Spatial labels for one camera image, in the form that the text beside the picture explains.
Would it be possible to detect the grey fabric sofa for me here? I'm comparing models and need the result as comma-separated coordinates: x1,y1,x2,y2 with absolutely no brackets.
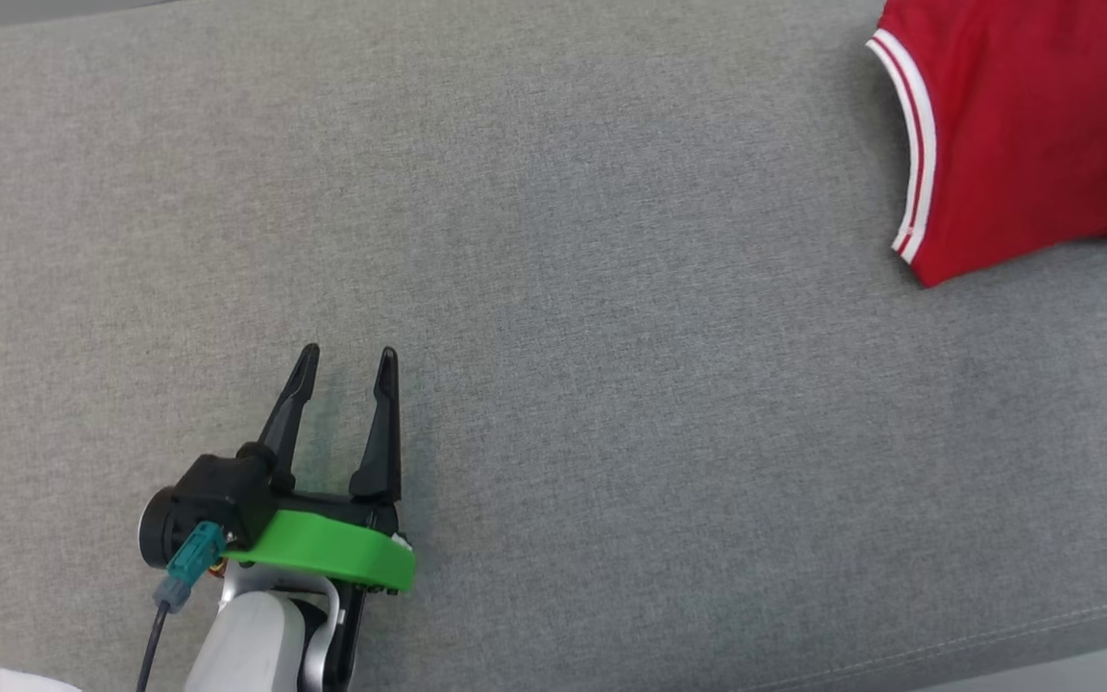
0,0,1107,692

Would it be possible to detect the left black cable teal connector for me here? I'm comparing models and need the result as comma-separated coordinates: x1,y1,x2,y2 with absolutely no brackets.
134,521,230,692

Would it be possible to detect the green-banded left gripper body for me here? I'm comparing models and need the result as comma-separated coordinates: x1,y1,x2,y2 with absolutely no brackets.
137,484,418,595

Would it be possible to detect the white tape label left cable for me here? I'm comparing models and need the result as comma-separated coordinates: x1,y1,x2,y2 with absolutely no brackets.
0,667,86,692

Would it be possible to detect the red and white polo shirt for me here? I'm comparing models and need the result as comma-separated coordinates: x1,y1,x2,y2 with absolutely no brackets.
865,0,1107,289

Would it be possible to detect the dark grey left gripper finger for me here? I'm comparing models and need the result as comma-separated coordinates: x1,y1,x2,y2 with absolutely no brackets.
255,342,322,497
349,346,404,505

